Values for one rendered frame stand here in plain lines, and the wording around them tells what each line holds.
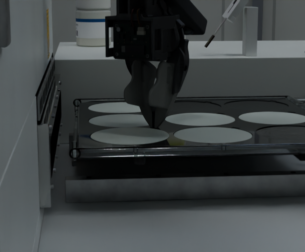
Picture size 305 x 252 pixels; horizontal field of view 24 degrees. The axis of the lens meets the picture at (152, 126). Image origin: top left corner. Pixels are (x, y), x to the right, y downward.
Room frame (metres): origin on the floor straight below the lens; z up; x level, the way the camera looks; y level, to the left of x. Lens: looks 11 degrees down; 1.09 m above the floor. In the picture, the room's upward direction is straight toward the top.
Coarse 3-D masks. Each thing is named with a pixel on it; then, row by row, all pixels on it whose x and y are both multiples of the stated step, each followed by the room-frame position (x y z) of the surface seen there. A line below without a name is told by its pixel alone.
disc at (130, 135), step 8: (112, 128) 0.95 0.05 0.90; (120, 128) 0.95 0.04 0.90; (128, 128) 0.95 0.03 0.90; (136, 128) 0.95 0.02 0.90; (144, 128) 0.95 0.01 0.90; (152, 128) 0.95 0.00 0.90; (96, 136) 0.90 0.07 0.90; (104, 136) 0.90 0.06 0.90; (112, 136) 0.90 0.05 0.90; (120, 136) 0.90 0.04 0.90; (128, 136) 0.90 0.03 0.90; (136, 136) 0.90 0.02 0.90; (144, 136) 0.90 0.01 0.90; (152, 136) 0.90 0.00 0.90; (160, 136) 0.90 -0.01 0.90; (168, 136) 0.90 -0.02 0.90; (120, 144) 0.86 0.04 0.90; (128, 144) 0.86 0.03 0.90
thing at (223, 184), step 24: (72, 192) 0.88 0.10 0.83; (96, 192) 0.88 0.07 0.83; (120, 192) 0.88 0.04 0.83; (144, 192) 0.89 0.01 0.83; (168, 192) 0.89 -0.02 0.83; (192, 192) 0.89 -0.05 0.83; (216, 192) 0.90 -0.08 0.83; (240, 192) 0.90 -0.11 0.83; (264, 192) 0.90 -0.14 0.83; (288, 192) 0.91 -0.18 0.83
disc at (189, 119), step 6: (174, 114) 1.06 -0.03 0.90; (180, 114) 1.06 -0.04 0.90; (186, 114) 1.06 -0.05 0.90; (192, 114) 1.06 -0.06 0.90; (198, 114) 1.06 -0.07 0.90; (204, 114) 1.06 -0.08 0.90; (210, 114) 1.06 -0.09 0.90; (216, 114) 1.06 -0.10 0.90; (222, 114) 1.06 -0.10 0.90; (168, 120) 1.01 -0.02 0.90; (174, 120) 1.01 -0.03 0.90; (180, 120) 1.01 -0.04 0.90; (186, 120) 1.01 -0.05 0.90; (192, 120) 1.01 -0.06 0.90; (198, 120) 1.01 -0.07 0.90; (204, 120) 1.01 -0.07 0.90; (210, 120) 1.01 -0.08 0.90; (216, 120) 1.01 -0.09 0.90; (222, 120) 1.01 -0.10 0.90; (228, 120) 1.01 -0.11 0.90; (234, 120) 1.01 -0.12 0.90
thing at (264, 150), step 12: (216, 144) 0.85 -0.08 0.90; (228, 144) 0.85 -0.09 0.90; (240, 144) 0.85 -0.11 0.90; (252, 144) 0.85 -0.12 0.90; (264, 144) 0.85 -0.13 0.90; (276, 144) 0.85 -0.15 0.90; (288, 144) 0.85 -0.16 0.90; (300, 144) 0.85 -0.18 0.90; (72, 156) 0.82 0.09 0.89; (84, 156) 0.82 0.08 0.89; (96, 156) 0.82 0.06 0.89; (108, 156) 0.83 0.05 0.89; (120, 156) 0.83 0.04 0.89; (132, 156) 0.83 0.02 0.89; (144, 156) 0.83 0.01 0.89; (156, 156) 0.83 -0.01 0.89; (168, 156) 0.83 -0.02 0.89; (180, 156) 0.84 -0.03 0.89; (192, 156) 0.84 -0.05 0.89
